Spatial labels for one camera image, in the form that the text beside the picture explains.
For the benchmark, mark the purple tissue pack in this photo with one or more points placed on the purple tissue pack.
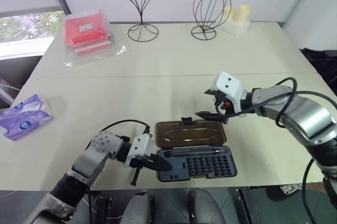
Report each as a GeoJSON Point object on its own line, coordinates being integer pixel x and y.
{"type": "Point", "coordinates": [25, 117]}

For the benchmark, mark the clear plastic box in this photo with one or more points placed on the clear plastic box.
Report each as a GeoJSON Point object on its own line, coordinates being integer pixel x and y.
{"type": "Point", "coordinates": [6, 92]}

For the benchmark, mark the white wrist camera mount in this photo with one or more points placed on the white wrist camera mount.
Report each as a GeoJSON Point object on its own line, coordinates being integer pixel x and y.
{"type": "Point", "coordinates": [140, 145]}
{"type": "Point", "coordinates": [229, 84]}

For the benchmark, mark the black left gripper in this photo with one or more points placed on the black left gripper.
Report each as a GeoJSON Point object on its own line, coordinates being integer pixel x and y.
{"type": "Point", "coordinates": [139, 161]}

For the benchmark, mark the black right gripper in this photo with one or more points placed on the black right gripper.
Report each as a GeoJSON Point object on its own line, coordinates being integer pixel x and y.
{"type": "Point", "coordinates": [223, 104]}

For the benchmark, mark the white box holder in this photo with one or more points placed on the white box holder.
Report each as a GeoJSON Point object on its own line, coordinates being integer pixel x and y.
{"type": "Point", "coordinates": [235, 27]}

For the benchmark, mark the red packets in clear bag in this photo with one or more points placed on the red packets in clear bag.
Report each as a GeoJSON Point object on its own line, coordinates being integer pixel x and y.
{"type": "Point", "coordinates": [85, 27]}

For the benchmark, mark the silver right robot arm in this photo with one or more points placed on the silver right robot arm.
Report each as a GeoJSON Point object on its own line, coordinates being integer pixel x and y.
{"type": "Point", "coordinates": [310, 113]}

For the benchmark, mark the cream foam piece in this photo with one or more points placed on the cream foam piece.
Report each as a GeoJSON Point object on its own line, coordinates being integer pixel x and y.
{"type": "Point", "coordinates": [245, 11]}
{"type": "Point", "coordinates": [229, 13]}

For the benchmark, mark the black metal frame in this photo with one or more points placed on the black metal frame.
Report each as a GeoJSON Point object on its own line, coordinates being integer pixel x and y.
{"type": "Point", "coordinates": [245, 205]}

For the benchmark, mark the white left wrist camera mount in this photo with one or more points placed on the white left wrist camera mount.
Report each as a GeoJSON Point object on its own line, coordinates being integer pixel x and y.
{"type": "Point", "coordinates": [140, 145]}

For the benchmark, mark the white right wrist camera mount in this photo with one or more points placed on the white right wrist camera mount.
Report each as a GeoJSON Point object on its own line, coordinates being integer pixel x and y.
{"type": "Point", "coordinates": [229, 84]}

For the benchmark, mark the dark pen screwdriver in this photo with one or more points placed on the dark pen screwdriver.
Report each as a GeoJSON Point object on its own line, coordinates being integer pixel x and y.
{"type": "Point", "coordinates": [194, 152]}

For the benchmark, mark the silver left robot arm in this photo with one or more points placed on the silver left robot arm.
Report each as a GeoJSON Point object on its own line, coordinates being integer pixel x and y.
{"type": "Point", "coordinates": [87, 161]}

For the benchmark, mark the black screwdriver bit case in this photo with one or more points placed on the black screwdriver bit case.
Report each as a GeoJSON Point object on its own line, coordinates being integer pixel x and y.
{"type": "Point", "coordinates": [171, 174]}

